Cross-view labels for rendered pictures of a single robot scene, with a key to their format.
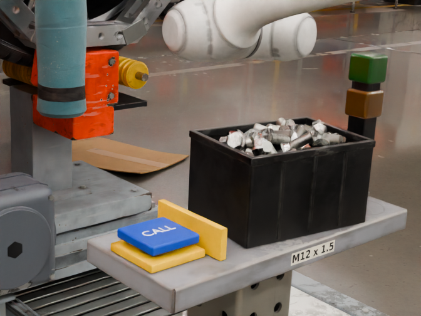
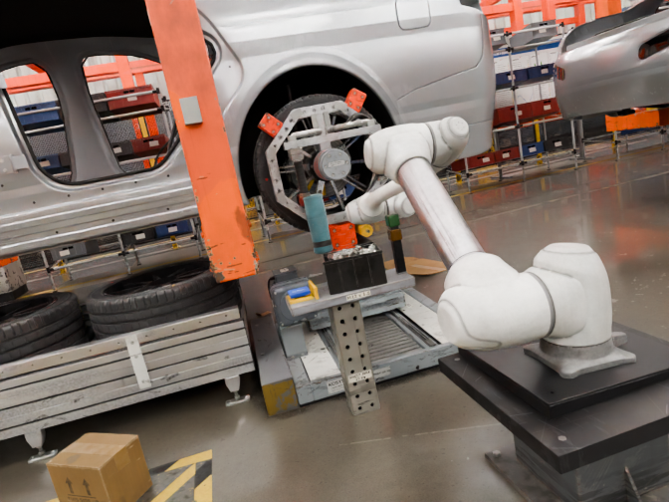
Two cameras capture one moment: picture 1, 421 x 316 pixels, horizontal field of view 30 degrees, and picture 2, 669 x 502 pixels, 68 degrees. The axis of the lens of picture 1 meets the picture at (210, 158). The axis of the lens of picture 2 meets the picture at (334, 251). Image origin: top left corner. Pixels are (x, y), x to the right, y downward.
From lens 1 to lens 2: 1.03 m
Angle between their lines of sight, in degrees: 31
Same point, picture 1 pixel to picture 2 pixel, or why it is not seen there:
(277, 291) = (352, 311)
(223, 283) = (314, 307)
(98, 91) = (346, 240)
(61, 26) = (313, 218)
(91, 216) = not seen: hidden behind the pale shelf
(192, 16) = (350, 207)
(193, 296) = (300, 311)
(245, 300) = (335, 314)
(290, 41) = (400, 209)
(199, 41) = (355, 216)
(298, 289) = not seen: hidden behind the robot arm
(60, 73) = (317, 236)
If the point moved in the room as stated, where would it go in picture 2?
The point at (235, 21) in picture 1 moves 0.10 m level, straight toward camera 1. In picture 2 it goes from (365, 206) to (353, 211)
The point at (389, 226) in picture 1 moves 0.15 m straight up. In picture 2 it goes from (403, 284) to (395, 241)
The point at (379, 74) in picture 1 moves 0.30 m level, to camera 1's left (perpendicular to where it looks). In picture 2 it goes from (394, 222) to (321, 230)
